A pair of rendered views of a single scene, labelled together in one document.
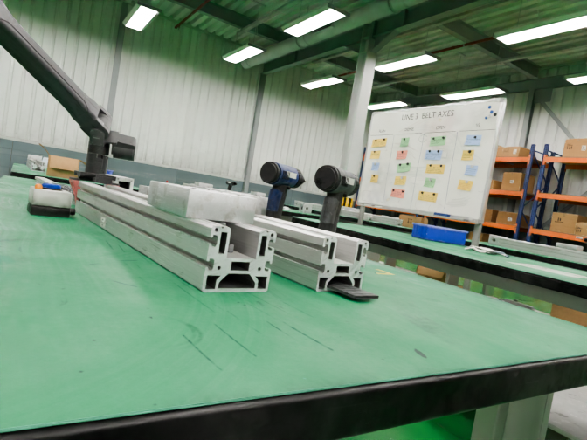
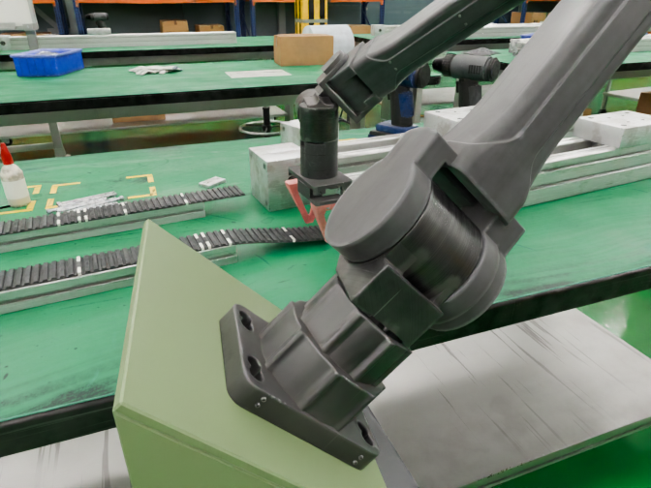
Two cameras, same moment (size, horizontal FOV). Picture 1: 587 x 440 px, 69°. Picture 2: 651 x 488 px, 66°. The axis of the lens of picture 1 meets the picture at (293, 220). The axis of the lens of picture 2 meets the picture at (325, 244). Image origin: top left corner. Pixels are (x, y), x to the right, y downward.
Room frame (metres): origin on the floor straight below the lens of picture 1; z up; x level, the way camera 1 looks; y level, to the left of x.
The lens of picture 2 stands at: (1.07, 1.30, 1.14)
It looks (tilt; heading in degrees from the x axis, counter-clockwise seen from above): 27 degrees down; 282
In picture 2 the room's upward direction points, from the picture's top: straight up
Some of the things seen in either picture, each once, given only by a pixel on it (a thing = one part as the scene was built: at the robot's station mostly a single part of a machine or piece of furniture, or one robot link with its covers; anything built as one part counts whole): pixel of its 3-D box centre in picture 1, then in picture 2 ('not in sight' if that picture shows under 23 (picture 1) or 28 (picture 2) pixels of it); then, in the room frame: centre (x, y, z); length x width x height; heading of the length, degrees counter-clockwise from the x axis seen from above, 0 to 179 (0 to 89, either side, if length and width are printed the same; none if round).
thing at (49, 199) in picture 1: (53, 202); not in sight; (1.02, 0.57, 0.81); 0.10 x 0.08 x 0.06; 128
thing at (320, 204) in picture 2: (83, 190); (325, 210); (1.22, 0.61, 0.84); 0.07 x 0.07 x 0.09; 38
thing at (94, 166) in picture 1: (96, 167); (319, 162); (1.23, 0.59, 0.91); 0.10 x 0.07 x 0.07; 128
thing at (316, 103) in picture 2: (101, 146); (318, 120); (1.23, 0.58, 0.97); 0.07 x 0.06 x 0.07; 109
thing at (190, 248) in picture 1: (142, 218); (529, 173); (0.87, 0.31, 0.82); 0.80 x 0.10 x 0.09; 38
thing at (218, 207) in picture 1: (198, 209); (621, 135); (0.67, 0.15, 0.87); 0.16 x 0.11 x 0.07; 38
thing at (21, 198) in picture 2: not in sight; (11, 174); (1.82, 0.56, 0.84); 0.04 x 0.04 x 0.12
